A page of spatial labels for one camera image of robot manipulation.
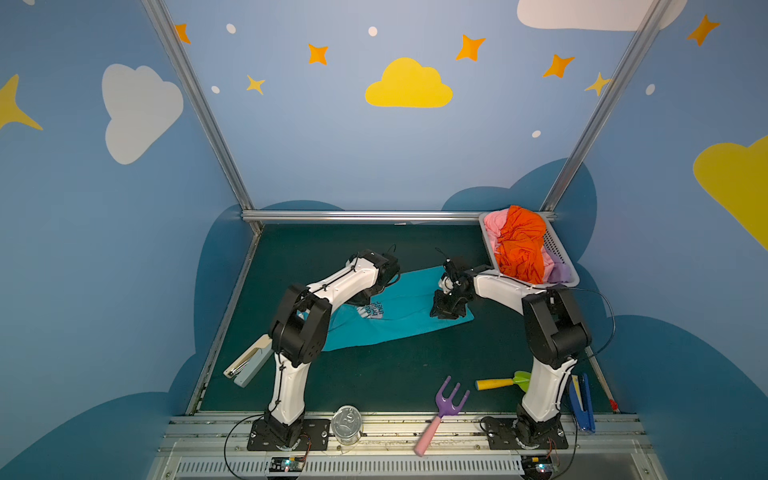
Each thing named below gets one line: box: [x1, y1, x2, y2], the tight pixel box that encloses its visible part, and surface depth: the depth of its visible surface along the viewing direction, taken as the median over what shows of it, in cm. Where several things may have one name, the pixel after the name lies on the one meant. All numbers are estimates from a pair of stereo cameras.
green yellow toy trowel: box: [475, 370, 531, 392], surface depth 83 cm
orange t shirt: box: [495, 205, 547, 285], surface depth 104 cm
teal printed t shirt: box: [322, 265, 475, 352], surface depth 95 cm
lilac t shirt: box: [548, 262, 572, 283], surface depth 98 cm
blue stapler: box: [569, 373, 596, 433], surface depth 80 cm
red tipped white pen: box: [584, 345, 620, 414], surface depth 89 cm
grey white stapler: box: [224, 334, 273, 388], surface depth 84 cm
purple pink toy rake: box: [414, 376, 471, 457], surface depth 80 cm
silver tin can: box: [331, 405, 363, 446], surface depth 73 cm
